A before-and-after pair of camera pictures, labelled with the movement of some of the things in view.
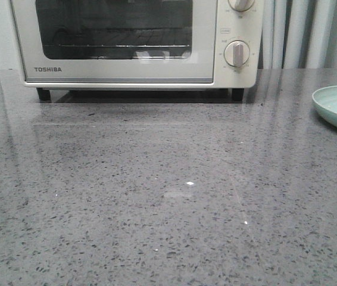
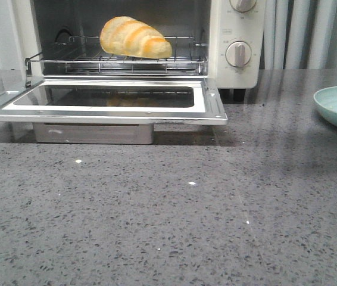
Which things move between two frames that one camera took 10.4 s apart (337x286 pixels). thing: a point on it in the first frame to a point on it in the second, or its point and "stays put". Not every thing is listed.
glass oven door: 116,42 to 125,100
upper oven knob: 240,5 stays put
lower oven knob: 236,53 stays put
